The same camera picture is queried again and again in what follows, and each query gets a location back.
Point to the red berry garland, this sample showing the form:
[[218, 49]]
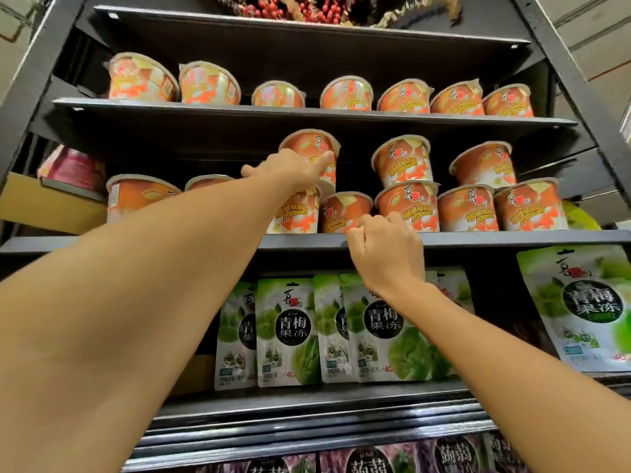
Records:
[[325, 7]]

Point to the person's right forearm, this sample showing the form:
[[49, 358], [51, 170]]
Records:
[[532, 389]]

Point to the person's left hand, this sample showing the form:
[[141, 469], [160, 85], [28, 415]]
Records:
[[291, 172]]

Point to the pink packet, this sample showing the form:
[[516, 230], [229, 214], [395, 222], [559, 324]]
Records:
[[74, 167]]

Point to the row of green-white bags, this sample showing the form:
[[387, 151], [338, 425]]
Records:
[[286, 330]]

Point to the orange jelly cup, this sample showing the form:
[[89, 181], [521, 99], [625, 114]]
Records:
[[317, 142], [345, 213]]

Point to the dark grey metal shelf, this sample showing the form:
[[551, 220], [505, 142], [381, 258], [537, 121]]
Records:
[[473, 239]]

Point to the row of orange tubs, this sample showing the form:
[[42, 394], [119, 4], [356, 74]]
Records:
[[143, 79]]

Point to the cardboard box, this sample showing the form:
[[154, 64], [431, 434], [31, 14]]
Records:
[[39, 207]]

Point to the brown cardboard sheet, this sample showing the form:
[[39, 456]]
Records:
[[197, 374]]

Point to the stack of orange tubs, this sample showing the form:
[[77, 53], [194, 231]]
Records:
[[404, 207]]

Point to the person's left forearm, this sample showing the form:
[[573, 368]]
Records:
[[128, 310]]

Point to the row of purple-white bags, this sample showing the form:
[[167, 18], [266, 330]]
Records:
[[370, 460]]

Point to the green round object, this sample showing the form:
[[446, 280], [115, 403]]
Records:
[[582, 219]]

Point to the person's right hand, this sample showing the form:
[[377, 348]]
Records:
[[386, 256]]

